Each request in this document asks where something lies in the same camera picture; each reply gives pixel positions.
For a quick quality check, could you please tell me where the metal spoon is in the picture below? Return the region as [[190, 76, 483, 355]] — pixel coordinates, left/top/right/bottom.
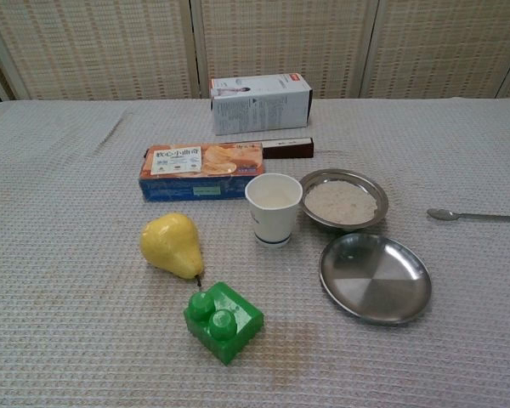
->
[[427, 207, 510, 224]]

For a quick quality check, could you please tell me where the white paper cup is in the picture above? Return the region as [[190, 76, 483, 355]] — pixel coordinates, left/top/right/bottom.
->
[[244, 173, 303, 250]]

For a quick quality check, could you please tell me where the white rice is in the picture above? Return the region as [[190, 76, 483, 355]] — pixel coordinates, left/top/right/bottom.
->
[[303, 181, 378, 224]]

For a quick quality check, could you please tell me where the steel bowl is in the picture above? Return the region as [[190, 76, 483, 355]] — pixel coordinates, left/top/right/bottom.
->
[[299, 168, 390, 233]]

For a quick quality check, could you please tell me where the steel plate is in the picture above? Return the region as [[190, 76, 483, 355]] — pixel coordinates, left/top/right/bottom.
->
[[319, 232, 434, 327]]

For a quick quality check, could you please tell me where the dark brown slim box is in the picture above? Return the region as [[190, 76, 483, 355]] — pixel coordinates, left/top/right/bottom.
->
[[218, 136, 316, 161]]

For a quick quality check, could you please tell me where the orange cookie box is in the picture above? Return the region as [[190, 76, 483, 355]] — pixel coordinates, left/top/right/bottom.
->
[[138, 142, 267, 203]]

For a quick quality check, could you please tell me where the white carton box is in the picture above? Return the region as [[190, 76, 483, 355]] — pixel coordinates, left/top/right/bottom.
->
[[208, 74, 315, 137]]

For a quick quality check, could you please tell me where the yellow pear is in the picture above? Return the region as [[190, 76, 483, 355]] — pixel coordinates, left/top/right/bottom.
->
[[139, 212, 207, 287]]

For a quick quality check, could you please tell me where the green toy brick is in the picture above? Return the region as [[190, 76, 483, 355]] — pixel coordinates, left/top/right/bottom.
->
[[183, 281, 265, 367]]

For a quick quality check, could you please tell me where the white woven tablecloth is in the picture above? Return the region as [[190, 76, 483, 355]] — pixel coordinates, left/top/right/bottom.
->
[[0, 96, 510, 408]]

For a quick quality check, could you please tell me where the bamboo folding screen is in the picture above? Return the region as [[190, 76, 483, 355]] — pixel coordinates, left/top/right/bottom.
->
[[0, 0, 510, 102]]

